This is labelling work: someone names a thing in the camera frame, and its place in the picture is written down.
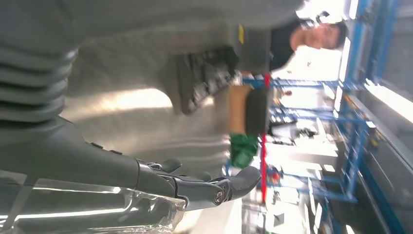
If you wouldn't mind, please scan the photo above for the steel workbench table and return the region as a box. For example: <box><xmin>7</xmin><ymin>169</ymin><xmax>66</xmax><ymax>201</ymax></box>
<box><xmin>59</xmin><ymin>29</ymin><xmax>243</xmax><ymax>234</ymax></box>

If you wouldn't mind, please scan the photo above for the blue metal shelf rack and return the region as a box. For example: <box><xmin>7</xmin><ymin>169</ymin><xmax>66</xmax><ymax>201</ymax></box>
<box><xmin>242</xmin><ymin>76</ymin><xmax>370</xmax><ymax>204</ymax></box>
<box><xmin>342</xmin><ymin>0</ymin><xmax>413</xmax><ymax>234</ymax></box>

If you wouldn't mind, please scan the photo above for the brown cardboard box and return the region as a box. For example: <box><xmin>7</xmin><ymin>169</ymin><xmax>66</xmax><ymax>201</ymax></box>
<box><xmin>228</xmin><ymin>85</ymin><xmax>252</xmax><ymax>135</ymax></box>

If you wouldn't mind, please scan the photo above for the black hard case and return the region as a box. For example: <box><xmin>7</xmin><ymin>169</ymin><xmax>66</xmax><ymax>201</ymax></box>
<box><xmin>245</xmin><ymin>89</ymin><xmax>269</xmax><ymax>137</ymax></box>

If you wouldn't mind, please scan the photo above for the person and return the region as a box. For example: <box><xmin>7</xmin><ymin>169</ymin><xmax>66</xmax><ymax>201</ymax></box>
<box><xmin>269</xmin><ymin>11</ymin><xmax>349</xmax><ymax>72</ymax></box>

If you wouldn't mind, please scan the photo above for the red post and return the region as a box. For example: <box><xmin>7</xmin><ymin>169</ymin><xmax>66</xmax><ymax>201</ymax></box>
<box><xmin>261</xmin><ymin>73</ymin><xmax>271</xmax><ymax>202</ymax></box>

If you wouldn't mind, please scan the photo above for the green object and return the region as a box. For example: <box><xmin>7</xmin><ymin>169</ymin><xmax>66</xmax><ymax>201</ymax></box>
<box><xmin>229</xmin><ymin>133</ymin><xmax>259</xmax><ymax>169</ymax></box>

